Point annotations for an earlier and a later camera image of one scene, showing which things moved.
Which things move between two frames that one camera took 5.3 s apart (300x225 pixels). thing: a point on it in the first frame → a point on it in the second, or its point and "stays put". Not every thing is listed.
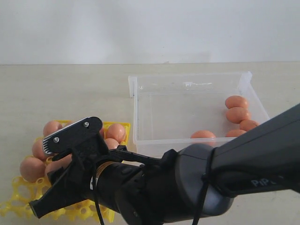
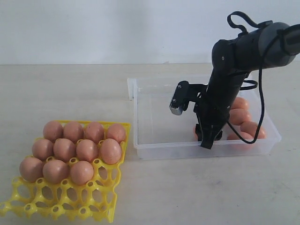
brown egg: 32,168 stays put
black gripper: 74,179 → 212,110
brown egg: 50,127 stays put
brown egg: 236,101 stays put
